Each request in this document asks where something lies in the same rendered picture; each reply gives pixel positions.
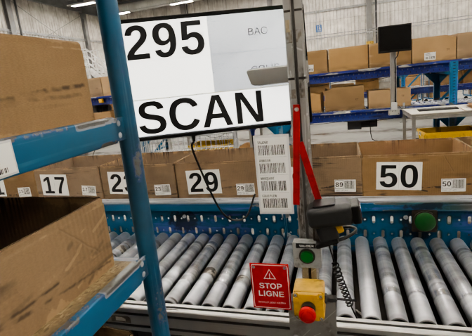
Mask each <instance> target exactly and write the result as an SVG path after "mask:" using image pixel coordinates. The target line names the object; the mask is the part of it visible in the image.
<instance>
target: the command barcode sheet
mask: <svg viewBox="0 0 472 336"><path fill-rule="evenodd" d="M253 140H254V155H255V163H256V178H257V186H258V200H259V208H260V214H294V205H293V189H292V179H291V160H290V150H289V144H290V143H293V137H289V134H273V135H261V136H253Z"/></svg>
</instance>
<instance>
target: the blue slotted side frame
mask: <svg viewBox="0 0 472 336"><path fill-rule="evenodd" d="M250 205H251V204H218V206H219V207H220V208H221V210H222V211H223V213H224V214H225V215H226V216H229V215H230V218H231V219H236V218H237V219H242V218H243V216H246V215H247V213H248V211H249V208H250ZM360 206H361V211H362V219H363V220H362V223H361V224H351V226H355V227H356V228H357V229H358V231H357V233H356V234H355V235H353V236H352V237H350V238H349V239H350V243H351V252H355V239H356V238H357V237H359V236H363V237H365V236H364V230H366V231H367V236H366V239H368V242H369V250H370V253H374V246H373V239H375V238H376V237H379V236H380V237H382V236H381V231H382V230H384V237H383V238H385V239H386V242H387V245H388V249H389V252H390V254H394V252H393V248H392V245H391V241H392V239H394V238H395V237H400V231H402V237H401V238H403V239H404V240H405V242H406V245H407V248H408V250H409V253H410V254H414V253H413V251H412V248H411V246H410V241H411V239H413V238H418V237H419V232H413V231H412V223H409V217H410V216H412V210H437V211H438V220H439V219H440V221H438V231H440V238H441V239H442V240H443V241H444V242H445V244H446V246H447V247H448V249H449V251H450V252H451V254H452V256H455V254H454V253H453V251H452V249H451V248H450V241H451V240H452V239H454V238H457V231H460V232H461V234H460V239H462V240H463V241H464V242H465V243H466V245H467V246H468V248H469V249H470V251H472V249H471V248H470V242H471V241H472V202H384V203H360ZM104 208H105V215H106V219H107V226H109V227H110V232H109V233H111V232H113V231H114V232H116V233H117V234H118V235H120V234H121V233H123V232H128V233H129V234H130V236H132V235H133V234H134V233H135V232H133V231H132V227H133V220H132V216H131V208H130V205H104ZM150 210H151V215H152V223H153V228H154V233H155V236H156V237H157V236H158V235H159V234H160V233H166V234H167V235H168V237H170V236H171V235H172V234H174V233H179V234H180V235H181V236H182V238H183V237H184V236H185V235H186V234H187V233H192V234H193V235H194V236H195V239H197V237H198V236H199V235H200V234H202V233H206V234H207V235H208V236H209V240H211V238H212V237H213V235H214V234H217V233H219V234H221V235H222V236H223V242H224V240H225V239H226V238H227V237H228V235H230V234H235V235H236V236H237V237H238V242H239V241H240V239H241V238H242V236H243V235H245V234H249V235H251V236H252V238H253V243H252V244H251V247H250V248H249V249H251V248H252V246H253V244H254V242H255V240H256V238H257V237H258V235H261V234H263V235H266V236H267V237H268V244H267V246H266V248H265V250H268V247H269V245H270V242H271V240H272V238H273V236H274V235H281V236H282V237H283V235H282V228H283V229H284V219H283V218H282V214H260V208H259V204H253V205H252V208H251V211H250V213H249V215H248V217H247V218H246V219H245V220H246V221H245V222H244V221H243V220H241V221H229V219H227V218H226V217H224V216H223V215H222V214H221V212H220V210H219V209H218V208H217V206H216V204H150ZM184 214H185V215H186V218H183V215H184ZM112 215H113V216H114V221H113V220H112ZM124 215H125V216H126V221H125V220H124ZM161 215H162V216H163V221H162V219H161ZM174 215H175V216H176V221H174V217H173V216H174ZM187 215H188V216H189V219H190V221H188V218H187ZM201 215H202V217H203V221H201V217H200V216H201ZM215 215H216V218H217V221H215V219H214V216H215ZM289 215H290V216H291V222H289V218H287V230H288V233H290V231H291V233H290V234H291V235H296V236H298V237H299V235H298V234H297V229H299V224H298V213H297V205H294V214H289ZM404 215H407V216H408V219H406V220H405V219H404V218H403V217H404ZM258 216H260V220H261V221H260V222H258ZM273 216H275V222H274V221H273ZM373 216H375V223H372V217H373ZM391 216H393V223H391ZM155 217H156V218H155ZM448 217H451V223H450V224H448V223H447V218H448ZM468 217H471V223H470V224H468ZM168 218H169V219H168ZM208 218H209V219H208ZM222 218H223V219H222ZM251 218H252V219H251ZM266 218H267V219H266ZM364 219H366V220H364ZM382 219H383V220H382ZM401 219H402V220H401ZM459 219H460V221H458V220H459ZM120 226H121V227H122V232H121V231H120ZM157 227H158V229H159V232H157ZM169 227H171V233H170V232H169ZM182 227H183V228H184V231H185V232H184V233H183V231H182ZM195 228H197V232H198V233H196V231H195ZM209 228H211V233H209ZM223 228H224V229H225V234H224V233H223ZM237 228H238V229H239V230H240V234H237ZM252 228H253V229H254V234H252V233H251V229H252ZM267 228H268V229H269V235H267V233H266V229H267ZM115 229H116V230H115ZM176 229H177V230H176ZM189 230H190V231H189ZM203 230H204V231H203ZM216 230H217V231H216ZM245 231H246V232H245ZM260 231H261V232H260ZM275 231H276V232H275ZM438 231H437V232H421V237H420V238H421V239H423V240H424V242H425V243H426V246H427V248H428V250H429V252H430V253H431V255H434V253H433V251H432V249H431V247H430V245H429V243H430V241H431V239H433V238H437V237H438ZM373 233H375V234H373ZM391 233H393V234H391ZM410 233H411V235H410ZM429 233H430V235H429ZM448 234H449V235H448ZM468 234H470V235H468ZM238 242H237V244H238ZM237 244H236V246H235V248H236V247H237ZM285 246H286V242H285V238H284V243H283V246H282V250H284V249H285ZM235 248H234V249H235Z"/></svg>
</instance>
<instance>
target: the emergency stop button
mask: <svg viewBox="0 0 472 336"><path fill-rule="evenodd" d="M299 318H300V319H301V320H302V321H303V322H304V323H313V322H314V321H315V319H316V313H315V310H314V309H312V308H310V307H309V306H305V307H303V308H301V309H300V311H299Z"/></svg>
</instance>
